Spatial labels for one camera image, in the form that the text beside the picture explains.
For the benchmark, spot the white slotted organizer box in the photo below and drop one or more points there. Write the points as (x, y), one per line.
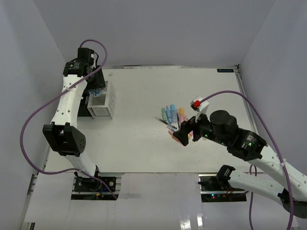
(103, 105)

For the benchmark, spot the light blue L-point highlighter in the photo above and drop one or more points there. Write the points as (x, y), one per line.
(173, 113)

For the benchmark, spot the green capped highlighter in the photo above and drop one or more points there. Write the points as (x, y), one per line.
(164, 114)

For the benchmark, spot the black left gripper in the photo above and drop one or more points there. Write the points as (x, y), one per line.
(100, 82)

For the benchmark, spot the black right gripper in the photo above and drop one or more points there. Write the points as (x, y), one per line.
(186, 128)

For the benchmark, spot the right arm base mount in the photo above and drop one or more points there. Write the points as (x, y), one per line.
(214, 192)

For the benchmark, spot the black slotted organizer box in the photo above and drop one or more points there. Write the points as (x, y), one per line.
(83, 110)

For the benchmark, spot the blue uncapped highlighter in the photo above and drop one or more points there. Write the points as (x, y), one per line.
(168, 113)

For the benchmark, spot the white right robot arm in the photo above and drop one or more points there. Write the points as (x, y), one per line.
(287, 187)

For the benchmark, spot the purple gel pen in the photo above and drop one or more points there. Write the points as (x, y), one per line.
(178, 120)

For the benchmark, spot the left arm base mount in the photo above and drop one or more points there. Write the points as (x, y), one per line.
(92, 190)

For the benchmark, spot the orange capped highlighter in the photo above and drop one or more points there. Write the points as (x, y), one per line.
(181, 114)

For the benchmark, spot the blue white tape roll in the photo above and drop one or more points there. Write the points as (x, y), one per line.
(96, 92)

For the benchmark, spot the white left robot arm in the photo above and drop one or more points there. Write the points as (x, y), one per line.
(81, 76)

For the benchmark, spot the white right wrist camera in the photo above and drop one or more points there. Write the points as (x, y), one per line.
(200, 106)

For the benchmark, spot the black gel pen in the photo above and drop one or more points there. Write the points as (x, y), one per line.
(166, 123)

